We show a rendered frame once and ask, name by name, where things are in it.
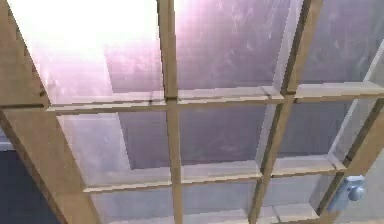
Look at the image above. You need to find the wooden glass-paned door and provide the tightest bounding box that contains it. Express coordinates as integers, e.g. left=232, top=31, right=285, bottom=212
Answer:
left=0, top=0, right=384, bottom=224

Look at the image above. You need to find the grey round door knob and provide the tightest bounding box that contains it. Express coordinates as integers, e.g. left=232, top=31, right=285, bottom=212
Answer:
left=327, top=175, right=367, bottom=213

